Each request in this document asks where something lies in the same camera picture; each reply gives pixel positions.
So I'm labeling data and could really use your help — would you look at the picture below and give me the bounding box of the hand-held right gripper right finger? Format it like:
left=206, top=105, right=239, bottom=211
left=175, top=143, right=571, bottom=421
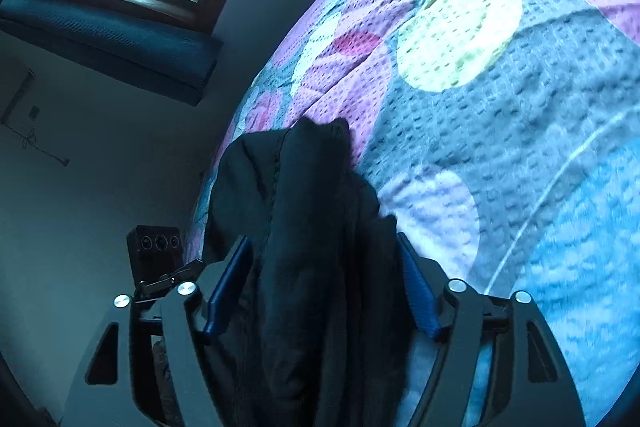
left=396, top=231, right=587, bottom=427

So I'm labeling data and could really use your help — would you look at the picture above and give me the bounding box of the floral patterned blanket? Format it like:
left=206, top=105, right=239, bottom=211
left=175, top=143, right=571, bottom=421
left=189, top=0, right=640, bottom=427

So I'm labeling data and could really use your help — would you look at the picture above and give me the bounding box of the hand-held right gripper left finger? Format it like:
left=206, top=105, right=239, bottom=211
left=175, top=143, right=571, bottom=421
left=62, top=234, right=254, bottom=427

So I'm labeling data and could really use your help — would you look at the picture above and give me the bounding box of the thin dark wall cable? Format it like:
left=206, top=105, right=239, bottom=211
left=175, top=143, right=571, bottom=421
left=17, top=126, right=72, bottom=168

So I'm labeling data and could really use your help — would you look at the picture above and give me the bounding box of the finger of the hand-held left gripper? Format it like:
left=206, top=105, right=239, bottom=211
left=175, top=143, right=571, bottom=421
left=136, top=258, right=207, bottom=304

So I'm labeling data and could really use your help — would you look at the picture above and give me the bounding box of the black zip jacket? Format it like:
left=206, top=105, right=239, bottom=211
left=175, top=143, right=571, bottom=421
left=150, top=116, right=417, bottom=427

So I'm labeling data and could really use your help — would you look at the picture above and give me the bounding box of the blue curtain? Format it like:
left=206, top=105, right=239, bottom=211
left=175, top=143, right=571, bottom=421
left=0, top=0, right=225, bottom=108

